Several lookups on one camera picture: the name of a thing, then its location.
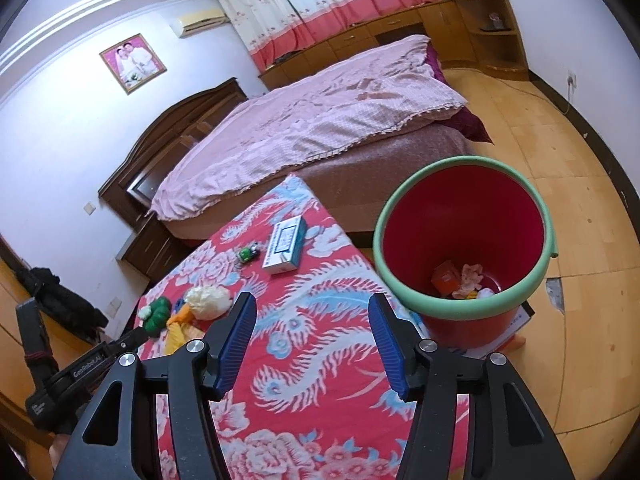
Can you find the orange cardboard box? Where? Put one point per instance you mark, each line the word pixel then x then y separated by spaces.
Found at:
pixel 442 277

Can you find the bed with pink quilt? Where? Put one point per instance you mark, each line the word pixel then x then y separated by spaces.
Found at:
pixel 360 175

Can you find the wall air conditioner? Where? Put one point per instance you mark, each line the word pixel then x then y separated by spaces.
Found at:
pixel 197 22

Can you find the yellow foam net sleeve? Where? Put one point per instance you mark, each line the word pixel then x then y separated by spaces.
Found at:
pixel 177 337

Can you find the wooden corner shelf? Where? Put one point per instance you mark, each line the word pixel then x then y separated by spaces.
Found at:
pixel 492 45

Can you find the pink checked quilt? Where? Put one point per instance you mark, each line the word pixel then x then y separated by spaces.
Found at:
pixel 310 120

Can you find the white cardboard box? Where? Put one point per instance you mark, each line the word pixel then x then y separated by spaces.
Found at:
pixel 285 245

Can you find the white tissue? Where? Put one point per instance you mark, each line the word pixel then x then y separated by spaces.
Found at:
pixel 489 292

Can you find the wooden wardrobe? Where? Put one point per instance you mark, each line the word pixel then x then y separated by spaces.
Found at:
pixel 12 360

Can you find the white wall socket with plug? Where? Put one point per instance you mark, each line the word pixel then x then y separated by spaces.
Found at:
pixel 573 80

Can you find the small cream foam fruit net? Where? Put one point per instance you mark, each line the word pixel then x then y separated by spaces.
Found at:
pixel 205 300

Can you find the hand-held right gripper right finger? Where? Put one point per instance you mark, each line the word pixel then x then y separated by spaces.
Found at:
pixel 390 350

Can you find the dark wooden headboard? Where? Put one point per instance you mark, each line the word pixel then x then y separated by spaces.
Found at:
pixel 170 130

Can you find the red floral printed tablecloth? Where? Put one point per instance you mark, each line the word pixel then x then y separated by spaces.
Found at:
pixel 310 310

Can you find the black jacket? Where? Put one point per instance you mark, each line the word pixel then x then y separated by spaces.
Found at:
pixel 65 305

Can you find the dark wooden nightstand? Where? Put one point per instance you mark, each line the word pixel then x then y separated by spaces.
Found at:
pixel 150 250

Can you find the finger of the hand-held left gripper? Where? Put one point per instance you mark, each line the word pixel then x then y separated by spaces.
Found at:
pixel 127 342

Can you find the dark cloth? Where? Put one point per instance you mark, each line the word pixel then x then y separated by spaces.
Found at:
pixel 287 56

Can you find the orange wrapper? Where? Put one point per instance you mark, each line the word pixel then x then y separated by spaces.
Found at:
pixel 181 315

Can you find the long wooden cabinet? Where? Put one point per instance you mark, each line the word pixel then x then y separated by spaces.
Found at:
pixel 350 42

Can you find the white wall switch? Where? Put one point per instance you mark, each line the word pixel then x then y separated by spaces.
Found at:
pixel 89 207

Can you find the red bucket with green rim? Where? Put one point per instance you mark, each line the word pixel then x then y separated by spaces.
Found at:
pixel 450 220

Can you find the low white wall socket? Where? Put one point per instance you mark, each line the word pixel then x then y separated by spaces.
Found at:
pixel 115 306

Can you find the white flat board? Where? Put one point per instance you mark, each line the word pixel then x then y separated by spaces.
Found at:
pixel 515 325

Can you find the framed wall photo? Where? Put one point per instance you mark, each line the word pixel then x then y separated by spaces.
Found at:
pixel 132 62

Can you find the small glass ornament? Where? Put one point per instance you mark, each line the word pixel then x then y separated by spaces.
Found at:
pixel 496 21

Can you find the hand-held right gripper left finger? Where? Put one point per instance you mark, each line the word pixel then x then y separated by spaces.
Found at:
pixel 235 345

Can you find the green and white soft toy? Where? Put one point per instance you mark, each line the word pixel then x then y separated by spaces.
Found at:
pixel 157 315

